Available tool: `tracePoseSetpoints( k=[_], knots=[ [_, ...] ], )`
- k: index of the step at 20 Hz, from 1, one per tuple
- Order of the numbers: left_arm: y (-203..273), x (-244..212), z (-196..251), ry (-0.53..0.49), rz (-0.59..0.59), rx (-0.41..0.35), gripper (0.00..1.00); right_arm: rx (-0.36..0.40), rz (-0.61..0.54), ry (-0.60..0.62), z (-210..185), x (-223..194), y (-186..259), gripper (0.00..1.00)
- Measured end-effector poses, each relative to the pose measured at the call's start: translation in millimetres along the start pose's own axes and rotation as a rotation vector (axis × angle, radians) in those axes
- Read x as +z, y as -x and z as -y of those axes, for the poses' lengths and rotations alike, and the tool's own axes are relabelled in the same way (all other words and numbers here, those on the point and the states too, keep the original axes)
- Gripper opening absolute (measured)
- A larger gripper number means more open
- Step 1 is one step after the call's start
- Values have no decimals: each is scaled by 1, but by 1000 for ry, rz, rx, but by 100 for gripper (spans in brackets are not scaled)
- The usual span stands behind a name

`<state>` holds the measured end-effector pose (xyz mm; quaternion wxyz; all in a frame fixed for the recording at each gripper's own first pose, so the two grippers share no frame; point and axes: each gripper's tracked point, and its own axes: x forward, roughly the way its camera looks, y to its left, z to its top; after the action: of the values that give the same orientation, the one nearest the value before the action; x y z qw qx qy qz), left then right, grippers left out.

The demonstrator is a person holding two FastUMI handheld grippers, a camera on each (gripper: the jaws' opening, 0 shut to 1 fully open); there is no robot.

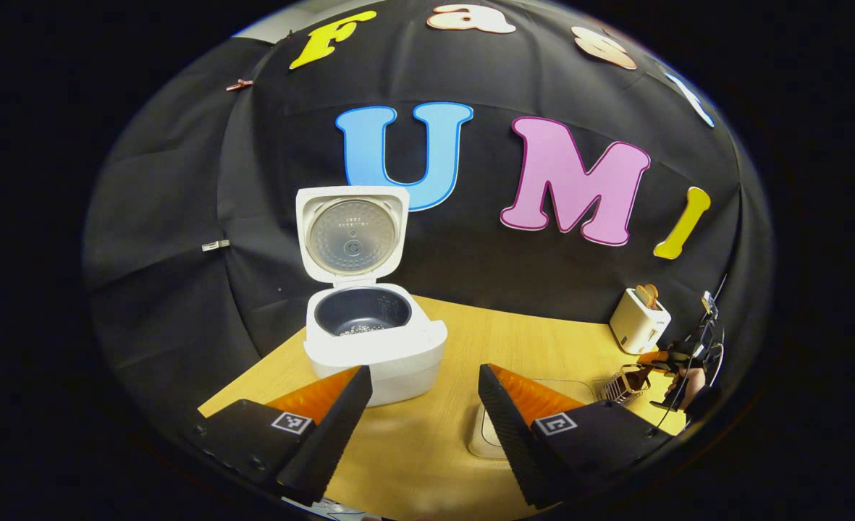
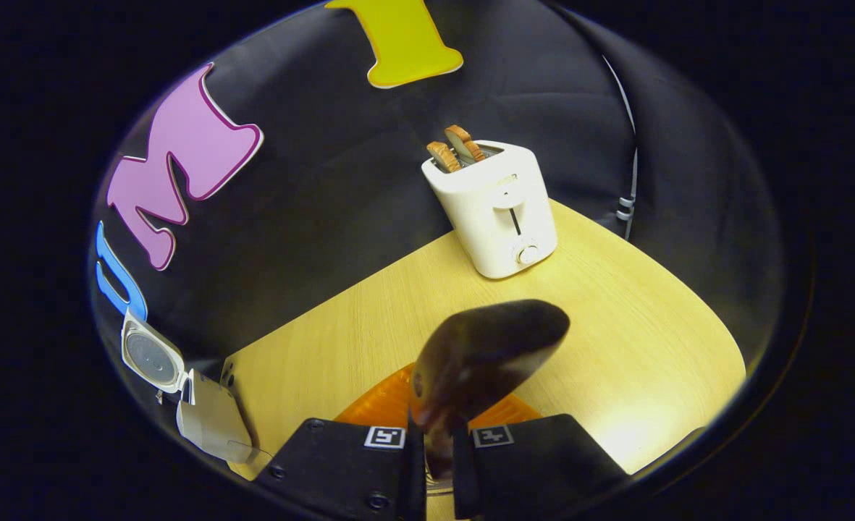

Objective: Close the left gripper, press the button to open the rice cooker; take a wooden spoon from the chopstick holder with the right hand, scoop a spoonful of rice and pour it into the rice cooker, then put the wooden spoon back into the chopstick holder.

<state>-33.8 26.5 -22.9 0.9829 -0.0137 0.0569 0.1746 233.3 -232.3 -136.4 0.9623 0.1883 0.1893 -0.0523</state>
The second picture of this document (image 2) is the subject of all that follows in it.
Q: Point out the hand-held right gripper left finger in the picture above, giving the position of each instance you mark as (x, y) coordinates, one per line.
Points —
(340, 463)

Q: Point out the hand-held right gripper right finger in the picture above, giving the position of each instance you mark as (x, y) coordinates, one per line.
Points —
(528, 463)

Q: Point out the brown wooden spoon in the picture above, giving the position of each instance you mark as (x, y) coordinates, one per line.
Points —
(478, 354)

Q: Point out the white rice cooker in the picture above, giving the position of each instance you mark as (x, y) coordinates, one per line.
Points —
(213, 420)

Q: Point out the white toaster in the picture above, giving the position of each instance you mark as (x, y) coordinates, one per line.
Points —
(499, 217)

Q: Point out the black backdrop cloth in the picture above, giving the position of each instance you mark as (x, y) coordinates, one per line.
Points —
(340, 188)

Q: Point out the brown toast slice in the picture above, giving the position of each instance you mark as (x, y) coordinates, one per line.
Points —
(444, 156)
(465, 142)

